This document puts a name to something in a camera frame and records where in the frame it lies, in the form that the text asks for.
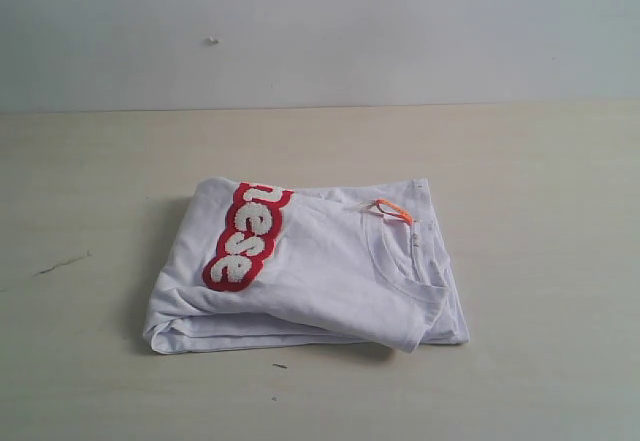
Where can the white t-shirt red lettering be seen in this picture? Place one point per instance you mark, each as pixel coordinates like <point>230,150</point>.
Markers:
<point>258,266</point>

